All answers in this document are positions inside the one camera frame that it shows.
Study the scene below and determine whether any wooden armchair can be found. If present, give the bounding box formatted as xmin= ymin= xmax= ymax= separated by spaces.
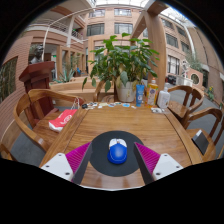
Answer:
xmin=92 ymin=79 xmax=116 ymax=103
xmin=0 ymin=143 xmax=15 ymax=162
xmin=12 ymin=88 xmax=86 ymax=153
xmin=166 ymin=85 xmax=205 ymax=123
xmin=180 ymin=106 xmax=224 ymax=163

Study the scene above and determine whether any blue and white computer mouse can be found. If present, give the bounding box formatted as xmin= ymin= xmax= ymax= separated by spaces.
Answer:
xmin=107 ymin=138 xmax=129 ymax=165

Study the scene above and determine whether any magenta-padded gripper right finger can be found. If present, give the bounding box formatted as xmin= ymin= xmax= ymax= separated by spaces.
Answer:
xmin=133 ymin=141 xmax=184 ymax=186

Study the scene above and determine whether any blue squeeze tube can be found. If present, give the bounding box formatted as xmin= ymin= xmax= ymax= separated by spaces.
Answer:
xmin=135 ymin=84 xmax=146 ymax=108

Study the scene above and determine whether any spiky agave plant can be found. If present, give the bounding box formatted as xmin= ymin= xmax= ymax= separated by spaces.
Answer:
xmin=54 ymin=67 xmax=76 ymax=84

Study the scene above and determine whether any yellow liquid bottle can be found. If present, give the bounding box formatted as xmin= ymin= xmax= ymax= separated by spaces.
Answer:
xmin=145 ymin=78 xmax=160 ymax=109

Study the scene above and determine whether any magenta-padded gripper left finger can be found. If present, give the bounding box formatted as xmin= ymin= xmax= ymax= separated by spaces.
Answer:
xmin=39 ymin=141 xmax=94 ymax=186

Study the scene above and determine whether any red and white bag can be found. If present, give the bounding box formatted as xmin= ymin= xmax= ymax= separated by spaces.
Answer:
xmin=48 ymin=97 xmax=81 ymax=133

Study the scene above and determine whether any white statue on plinth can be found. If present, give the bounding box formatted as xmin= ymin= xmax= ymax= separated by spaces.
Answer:
xmin=175 ymin=59 xmax=195 ymax=88

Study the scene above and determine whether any round black mouse pad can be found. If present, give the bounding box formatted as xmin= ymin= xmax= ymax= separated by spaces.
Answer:
xmin=89 ymin=130 xmax=145 ymax=178

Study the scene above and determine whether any dark bust statue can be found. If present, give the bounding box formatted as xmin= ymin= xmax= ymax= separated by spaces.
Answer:
xmin=29 ymin=44 xmax=45 ymax=65

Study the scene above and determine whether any small white packet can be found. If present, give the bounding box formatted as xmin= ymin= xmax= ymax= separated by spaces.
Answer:
xmin=150 ymin=107 xmax=165 ymax=115

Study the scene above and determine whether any dark red wooden pedestal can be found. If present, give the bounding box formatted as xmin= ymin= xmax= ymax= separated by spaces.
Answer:
xmin=18 ymin=60 xmax=56 ymax=128

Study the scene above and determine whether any yellow flowering plant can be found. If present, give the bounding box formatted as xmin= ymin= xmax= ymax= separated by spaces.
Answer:
xmin=206 ymin=86 xmax=215 ymax=102

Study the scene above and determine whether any white pump bottle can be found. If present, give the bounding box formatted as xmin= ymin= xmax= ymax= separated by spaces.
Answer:
xmin=156 ymin=87 xmax=172 ymax=110

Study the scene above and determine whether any green plant in white pot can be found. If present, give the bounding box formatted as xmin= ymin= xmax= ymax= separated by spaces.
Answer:
xmin=81 ymin=32 xmax=161 ymax=104

